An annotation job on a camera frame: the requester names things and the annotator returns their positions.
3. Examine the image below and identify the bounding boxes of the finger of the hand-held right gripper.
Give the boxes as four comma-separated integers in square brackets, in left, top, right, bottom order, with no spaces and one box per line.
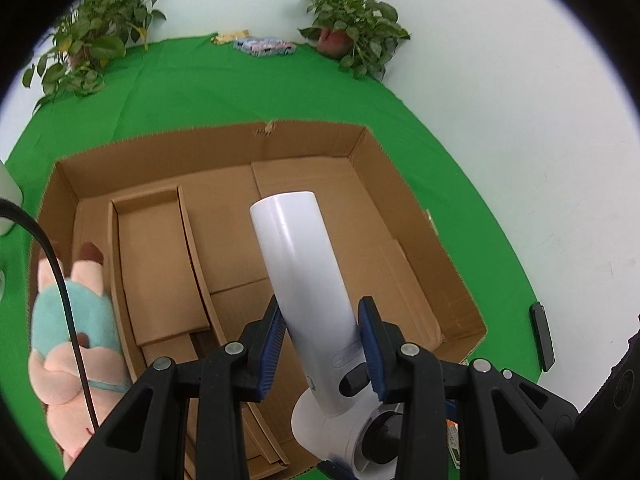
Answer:
[500,367,583,428]

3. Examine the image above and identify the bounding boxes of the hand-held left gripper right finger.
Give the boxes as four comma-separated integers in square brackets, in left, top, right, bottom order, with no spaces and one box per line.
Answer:
[357,296,581,480]

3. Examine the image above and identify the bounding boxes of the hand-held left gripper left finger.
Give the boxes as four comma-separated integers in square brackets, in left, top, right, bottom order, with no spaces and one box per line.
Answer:
[65,294,288,480]

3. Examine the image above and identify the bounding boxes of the white handheld fan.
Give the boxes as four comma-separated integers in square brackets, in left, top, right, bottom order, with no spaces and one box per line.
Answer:
[249,191,406,478]

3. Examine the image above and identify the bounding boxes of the white and green medicine box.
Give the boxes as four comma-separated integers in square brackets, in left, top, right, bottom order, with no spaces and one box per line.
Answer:
[446,419,463,467]

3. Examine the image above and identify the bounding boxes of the small cardboard tray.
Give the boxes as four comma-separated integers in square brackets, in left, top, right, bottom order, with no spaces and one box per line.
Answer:
[107,185,292,480]

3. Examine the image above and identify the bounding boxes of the large cardboard box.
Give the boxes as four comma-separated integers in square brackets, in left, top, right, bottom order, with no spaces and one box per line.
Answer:
[25,119,488,480]

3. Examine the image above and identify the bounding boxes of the pink pig plush toy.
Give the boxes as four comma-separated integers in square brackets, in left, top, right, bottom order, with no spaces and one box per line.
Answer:
[27,242,132,473]

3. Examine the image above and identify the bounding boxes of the black phone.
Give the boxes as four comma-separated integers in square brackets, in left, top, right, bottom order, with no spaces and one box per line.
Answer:
[529,301,556,372]

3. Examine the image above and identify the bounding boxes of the green tablecloth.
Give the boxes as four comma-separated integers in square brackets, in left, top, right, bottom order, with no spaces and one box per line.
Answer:
[0,34,551,480]

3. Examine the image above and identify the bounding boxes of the blue tissue pack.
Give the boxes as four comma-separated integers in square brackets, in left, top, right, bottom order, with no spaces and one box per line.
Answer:
[233,35,297,58]

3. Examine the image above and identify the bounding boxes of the yellow packet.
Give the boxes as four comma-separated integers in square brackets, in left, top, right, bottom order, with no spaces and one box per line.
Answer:
[210,30,251,45]

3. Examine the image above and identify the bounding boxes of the potted plant in red pot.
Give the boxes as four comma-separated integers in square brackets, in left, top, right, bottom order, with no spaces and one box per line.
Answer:
[288,0,412,82]

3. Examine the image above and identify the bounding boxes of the bushy potted pothos plant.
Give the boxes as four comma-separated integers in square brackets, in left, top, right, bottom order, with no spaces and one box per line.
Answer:
[22,0,167,103]

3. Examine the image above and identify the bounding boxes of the black cable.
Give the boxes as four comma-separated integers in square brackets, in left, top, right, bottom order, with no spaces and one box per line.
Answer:
[0,198,101,433]

